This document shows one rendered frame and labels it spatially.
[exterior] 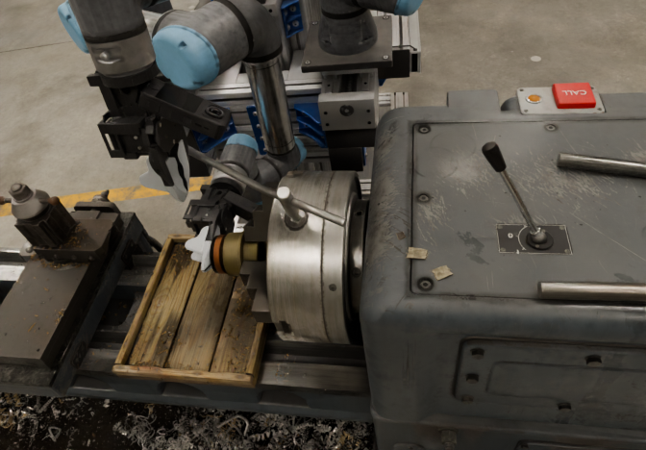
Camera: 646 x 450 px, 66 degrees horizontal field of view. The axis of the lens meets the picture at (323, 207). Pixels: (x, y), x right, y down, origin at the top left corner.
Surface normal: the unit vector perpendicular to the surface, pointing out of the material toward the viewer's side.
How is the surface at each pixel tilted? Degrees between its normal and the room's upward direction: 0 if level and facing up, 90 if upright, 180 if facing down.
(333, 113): 90
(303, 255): 35
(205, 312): 0
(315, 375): 0
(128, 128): 79
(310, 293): 58
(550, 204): 0
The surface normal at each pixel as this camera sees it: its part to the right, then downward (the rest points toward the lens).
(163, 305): -0.13, -0.66
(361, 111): -0.08, 0.75
